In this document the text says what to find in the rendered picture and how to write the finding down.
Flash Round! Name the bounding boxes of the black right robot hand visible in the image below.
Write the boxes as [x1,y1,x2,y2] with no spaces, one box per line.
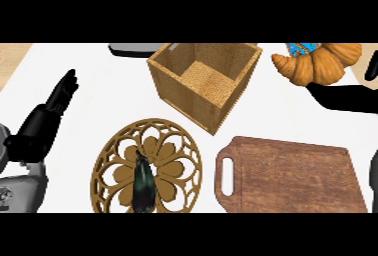
[304,50,378,115]

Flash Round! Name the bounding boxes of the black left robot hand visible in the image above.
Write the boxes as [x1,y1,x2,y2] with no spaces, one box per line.
[3,68,81,165]

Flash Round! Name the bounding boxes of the golden brown croissant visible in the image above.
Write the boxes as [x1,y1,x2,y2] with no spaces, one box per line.
[270,42,364,87]

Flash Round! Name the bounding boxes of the brown wooden cutting board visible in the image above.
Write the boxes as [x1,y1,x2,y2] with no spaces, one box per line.
[213,135,369,214]

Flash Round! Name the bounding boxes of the square wicker basket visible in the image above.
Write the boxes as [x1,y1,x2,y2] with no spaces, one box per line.
[146,42,265,137]

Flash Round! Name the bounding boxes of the blue patterned item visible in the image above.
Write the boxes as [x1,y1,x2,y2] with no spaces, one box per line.
[287,42,324,58]

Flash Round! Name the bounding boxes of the dark eggplant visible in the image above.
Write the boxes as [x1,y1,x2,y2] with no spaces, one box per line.
[130,149,160,214]

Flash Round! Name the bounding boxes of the round wooden openwork trivet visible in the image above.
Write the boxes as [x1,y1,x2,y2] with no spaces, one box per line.
[89,117,204,214]

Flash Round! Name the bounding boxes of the grey flat appliance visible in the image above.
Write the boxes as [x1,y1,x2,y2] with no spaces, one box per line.
[107,42,172,59]

